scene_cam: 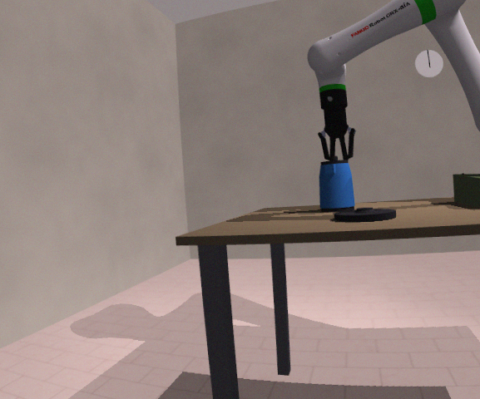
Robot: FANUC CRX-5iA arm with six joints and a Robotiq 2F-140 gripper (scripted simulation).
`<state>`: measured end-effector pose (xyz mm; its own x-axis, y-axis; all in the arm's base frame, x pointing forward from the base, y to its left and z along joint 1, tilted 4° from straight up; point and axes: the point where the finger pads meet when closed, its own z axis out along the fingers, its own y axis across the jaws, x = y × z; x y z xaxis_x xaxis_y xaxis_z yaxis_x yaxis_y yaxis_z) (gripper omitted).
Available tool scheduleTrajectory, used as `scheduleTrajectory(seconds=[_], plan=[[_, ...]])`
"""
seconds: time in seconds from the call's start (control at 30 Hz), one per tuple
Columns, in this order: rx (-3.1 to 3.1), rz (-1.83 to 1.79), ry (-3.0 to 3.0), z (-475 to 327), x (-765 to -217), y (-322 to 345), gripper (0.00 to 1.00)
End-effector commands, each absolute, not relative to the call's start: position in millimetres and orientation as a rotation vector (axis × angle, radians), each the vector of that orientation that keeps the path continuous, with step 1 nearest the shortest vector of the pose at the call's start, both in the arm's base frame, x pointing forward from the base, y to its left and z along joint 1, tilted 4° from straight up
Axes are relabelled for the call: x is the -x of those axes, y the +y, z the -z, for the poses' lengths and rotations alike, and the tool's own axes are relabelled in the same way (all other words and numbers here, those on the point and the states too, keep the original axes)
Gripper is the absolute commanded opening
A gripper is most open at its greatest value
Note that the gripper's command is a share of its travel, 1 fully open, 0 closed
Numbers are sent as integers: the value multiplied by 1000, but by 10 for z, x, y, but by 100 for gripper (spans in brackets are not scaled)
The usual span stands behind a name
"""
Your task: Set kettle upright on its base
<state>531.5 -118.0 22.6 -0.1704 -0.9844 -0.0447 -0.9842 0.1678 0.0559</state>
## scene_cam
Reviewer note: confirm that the dark grey round disc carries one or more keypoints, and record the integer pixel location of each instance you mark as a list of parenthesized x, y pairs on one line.
[(365, 215)]

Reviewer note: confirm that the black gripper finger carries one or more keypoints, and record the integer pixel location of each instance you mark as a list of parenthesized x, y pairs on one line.
[(351, 143), (324, 144)]

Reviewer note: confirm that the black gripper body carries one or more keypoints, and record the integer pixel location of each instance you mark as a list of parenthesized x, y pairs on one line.
[(334, 117)]

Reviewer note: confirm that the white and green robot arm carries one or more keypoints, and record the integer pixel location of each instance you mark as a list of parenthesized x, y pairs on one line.
[(329, 55)]

